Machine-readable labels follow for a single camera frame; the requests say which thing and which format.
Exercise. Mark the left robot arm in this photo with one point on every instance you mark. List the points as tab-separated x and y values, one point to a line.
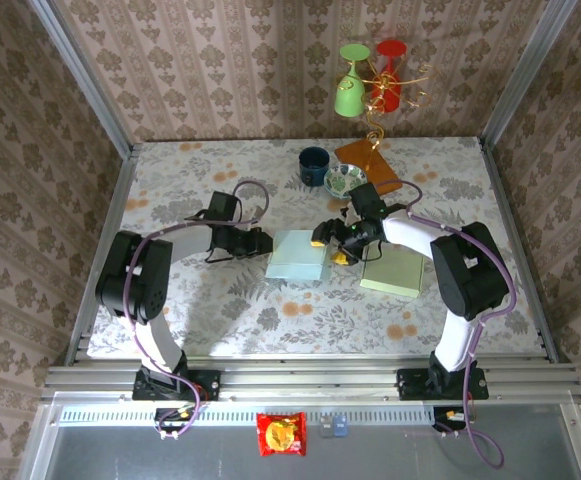
130	280

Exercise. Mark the small grey packet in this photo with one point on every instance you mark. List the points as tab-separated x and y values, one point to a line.
326	426

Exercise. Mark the left aluminium side rail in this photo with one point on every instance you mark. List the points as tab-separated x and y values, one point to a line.
105	225

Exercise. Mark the right aluminium side rail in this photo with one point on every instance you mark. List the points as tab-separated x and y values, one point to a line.
517	200

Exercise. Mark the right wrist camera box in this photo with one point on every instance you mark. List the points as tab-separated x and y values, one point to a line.
366	199

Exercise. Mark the right aluminium corner post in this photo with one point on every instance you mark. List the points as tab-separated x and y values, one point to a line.
525	75

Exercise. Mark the aluminium corner post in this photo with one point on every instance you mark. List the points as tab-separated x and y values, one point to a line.
85	80
525	75

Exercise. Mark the leaf pattern bowl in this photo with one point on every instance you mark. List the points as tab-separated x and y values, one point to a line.
342	180

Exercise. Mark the left aluminium corner post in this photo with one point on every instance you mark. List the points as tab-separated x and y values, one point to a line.
85	80

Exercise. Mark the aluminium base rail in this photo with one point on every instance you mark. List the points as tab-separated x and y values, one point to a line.
310	380

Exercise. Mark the light blue paper box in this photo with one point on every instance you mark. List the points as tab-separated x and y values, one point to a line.
295	255

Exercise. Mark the grey metal shelf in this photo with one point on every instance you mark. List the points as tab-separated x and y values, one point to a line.
120	455

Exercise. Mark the red snack packet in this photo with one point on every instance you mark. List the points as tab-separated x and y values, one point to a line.
281	434

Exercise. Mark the red wine glass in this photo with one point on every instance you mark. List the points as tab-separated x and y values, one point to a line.
391	50

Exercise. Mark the floral tablecloth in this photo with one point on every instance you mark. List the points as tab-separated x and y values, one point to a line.
270	330

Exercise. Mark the small blue packet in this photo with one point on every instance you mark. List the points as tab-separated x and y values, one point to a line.
340	425

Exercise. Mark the green wine glass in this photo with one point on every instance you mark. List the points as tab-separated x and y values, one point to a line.
347	97

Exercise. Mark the dark blue mug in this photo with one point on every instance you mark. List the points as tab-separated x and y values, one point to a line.
314	170

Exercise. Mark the green paper box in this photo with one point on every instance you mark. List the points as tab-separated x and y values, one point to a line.
392	275

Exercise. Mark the aluminium side rail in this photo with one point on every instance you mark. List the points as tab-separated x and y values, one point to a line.
105	225
517	200

